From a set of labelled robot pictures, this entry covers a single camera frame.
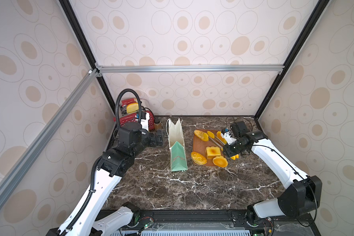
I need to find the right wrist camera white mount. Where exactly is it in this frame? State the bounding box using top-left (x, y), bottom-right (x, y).
top-left (220, 121), bottom-right (249, 145)

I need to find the square toast bread piece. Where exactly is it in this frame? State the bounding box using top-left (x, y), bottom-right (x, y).
top-left (206, 147), bottom-right (221, 159)

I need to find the aluminium frame bar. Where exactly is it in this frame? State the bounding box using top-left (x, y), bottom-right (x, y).
top-left (98, 65), bottom-right (285, 73)
top-left (0, 68), bottom-right (98, 210)

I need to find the bread slice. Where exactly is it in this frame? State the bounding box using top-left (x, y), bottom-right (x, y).
top-left (207, 131), bottom-right (215, 139)
top-left (216, 131), bottom-right (227, 145)

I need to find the paper bag green white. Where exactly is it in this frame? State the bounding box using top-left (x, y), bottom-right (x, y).
top-left (166, 119), bottom-right (188, 172)

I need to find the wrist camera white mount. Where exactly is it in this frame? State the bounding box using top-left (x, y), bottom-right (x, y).
top-left (140, 111), bottom-right (150, 131)
top-left (220, 121), bottom-right (249, 145)

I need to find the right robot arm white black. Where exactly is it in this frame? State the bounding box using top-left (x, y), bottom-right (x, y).
top-left (221, 128), bottom-right (322, 227)

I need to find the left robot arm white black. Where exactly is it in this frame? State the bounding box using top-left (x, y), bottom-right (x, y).
top-left (47, 123), bottom-right (164, 236)

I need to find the brown sauce bottle black cap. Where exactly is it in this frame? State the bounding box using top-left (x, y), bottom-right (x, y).
top-left (154, 121), bottom-right (163, 130)

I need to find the aluminium frame bar back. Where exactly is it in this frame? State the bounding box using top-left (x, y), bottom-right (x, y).
top-left (98, 65), bottom-right (285, 73)

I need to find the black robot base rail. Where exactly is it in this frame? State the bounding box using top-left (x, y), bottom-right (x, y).
top-left (109, 210), bottom-right (320, 236)

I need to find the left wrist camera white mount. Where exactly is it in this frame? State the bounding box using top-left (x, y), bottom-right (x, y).
top-left (140, 111), bottom-right (150, 131)

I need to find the aluminium frame bar left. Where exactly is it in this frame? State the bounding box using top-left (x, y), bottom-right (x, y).
top-left (0, 68), bottom-right (98, 210)

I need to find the toast slice in toaster front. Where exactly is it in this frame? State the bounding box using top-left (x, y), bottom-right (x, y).
top-left (126, 103), bottom-right (139, 114)

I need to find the black corrugated cable hose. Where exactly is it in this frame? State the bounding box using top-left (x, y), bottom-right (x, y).
top-left (114, 88), bottom-right (143, 130)

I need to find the round bread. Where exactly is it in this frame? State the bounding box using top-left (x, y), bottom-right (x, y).
top-left (212, 156), bottom-right (228, 168)

